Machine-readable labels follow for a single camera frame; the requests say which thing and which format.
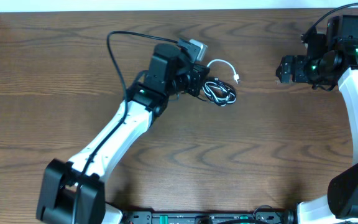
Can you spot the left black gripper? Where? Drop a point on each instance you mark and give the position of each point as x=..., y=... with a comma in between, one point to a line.
x=199, y=79

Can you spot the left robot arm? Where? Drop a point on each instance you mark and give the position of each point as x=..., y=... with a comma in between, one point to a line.
x=74, y=191

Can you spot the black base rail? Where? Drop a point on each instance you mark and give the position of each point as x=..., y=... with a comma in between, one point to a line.
x=148, y=217

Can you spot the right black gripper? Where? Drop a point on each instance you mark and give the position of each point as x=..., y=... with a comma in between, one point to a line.
x=298, y=76

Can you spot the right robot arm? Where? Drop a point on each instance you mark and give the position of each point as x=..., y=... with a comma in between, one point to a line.
x=331, y=62

